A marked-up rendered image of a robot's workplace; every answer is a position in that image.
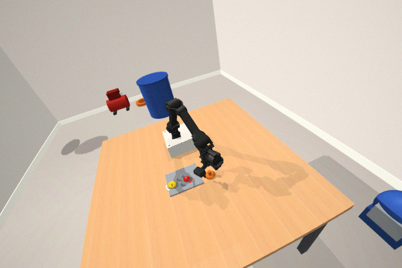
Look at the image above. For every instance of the yellow gear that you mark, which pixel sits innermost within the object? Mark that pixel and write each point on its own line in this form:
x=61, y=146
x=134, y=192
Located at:
x=171, y=185

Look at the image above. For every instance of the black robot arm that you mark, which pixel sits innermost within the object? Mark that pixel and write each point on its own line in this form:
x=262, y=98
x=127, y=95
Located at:
x=176, y=108

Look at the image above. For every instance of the orange gear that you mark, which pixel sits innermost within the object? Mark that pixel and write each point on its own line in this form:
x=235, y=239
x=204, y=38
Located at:
x=210, y=174

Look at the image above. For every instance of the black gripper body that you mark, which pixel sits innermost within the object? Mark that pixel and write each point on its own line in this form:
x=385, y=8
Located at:
x=200, y=171

